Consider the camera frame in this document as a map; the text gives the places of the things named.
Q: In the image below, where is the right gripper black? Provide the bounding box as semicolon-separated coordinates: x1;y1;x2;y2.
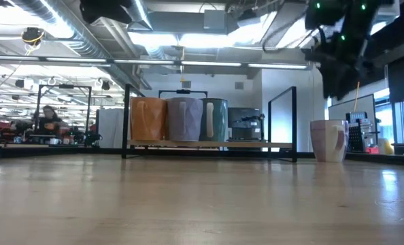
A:
303;29;385;101

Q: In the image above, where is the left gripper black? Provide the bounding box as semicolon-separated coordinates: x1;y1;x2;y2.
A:
79;0;135;25

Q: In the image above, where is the orange faceted mug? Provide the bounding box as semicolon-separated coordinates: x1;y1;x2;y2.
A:
129;97;168;142

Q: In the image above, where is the teal mug white handle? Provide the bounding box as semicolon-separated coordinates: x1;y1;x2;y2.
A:
199;98;229;142

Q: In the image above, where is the purple faceted mug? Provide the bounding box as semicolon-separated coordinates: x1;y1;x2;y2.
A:
166;97;204;142

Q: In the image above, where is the black coffee machine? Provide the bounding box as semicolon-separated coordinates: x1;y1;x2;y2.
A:
226;107;266;142

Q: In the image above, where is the white partition board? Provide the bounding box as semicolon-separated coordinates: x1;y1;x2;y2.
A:
327;94;376;122

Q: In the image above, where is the pink and white faceted mug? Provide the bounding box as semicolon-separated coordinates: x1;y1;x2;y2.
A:
309;119;350;163

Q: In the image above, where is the yellow rounded object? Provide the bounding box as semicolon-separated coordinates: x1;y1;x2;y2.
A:
377;137;395;156

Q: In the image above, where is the long ceiling light bar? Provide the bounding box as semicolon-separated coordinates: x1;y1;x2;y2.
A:
0;54;314;71

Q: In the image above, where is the person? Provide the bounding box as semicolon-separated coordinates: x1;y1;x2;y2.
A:
35;105;66;137

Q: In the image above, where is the yellow hanging cord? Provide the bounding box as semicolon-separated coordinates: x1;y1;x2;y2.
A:
354;81;361;112

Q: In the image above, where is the black wire rack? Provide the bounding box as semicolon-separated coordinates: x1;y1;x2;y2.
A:
344;111;375;153

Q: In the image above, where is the ceiling cable reel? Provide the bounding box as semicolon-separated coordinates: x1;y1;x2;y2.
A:
20;27;46;47

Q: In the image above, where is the wooden shelf black metal frame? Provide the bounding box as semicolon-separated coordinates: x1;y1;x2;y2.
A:
121;84;298;163

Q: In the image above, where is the black background rig frame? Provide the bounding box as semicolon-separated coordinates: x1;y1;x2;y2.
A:
158;88;209;100
35;83;92;147

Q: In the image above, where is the white partition wall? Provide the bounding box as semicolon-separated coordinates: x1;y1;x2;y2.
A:
96;108;124;149

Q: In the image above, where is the black aluminium rig frame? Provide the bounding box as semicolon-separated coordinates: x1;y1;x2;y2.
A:
0;144;404;167

